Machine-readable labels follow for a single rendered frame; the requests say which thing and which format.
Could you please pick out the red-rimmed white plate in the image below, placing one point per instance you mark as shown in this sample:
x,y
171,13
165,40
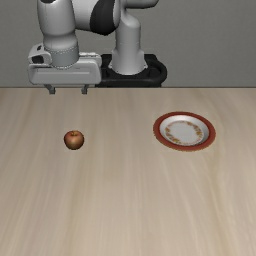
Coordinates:
x,y
184,131

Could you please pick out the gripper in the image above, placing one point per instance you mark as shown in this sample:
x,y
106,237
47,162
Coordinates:
x,y
63,74

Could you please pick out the red apple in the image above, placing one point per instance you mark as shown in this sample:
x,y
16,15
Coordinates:
x,y
74,139

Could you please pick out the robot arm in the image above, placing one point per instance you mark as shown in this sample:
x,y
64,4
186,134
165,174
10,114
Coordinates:
x,y
126,40

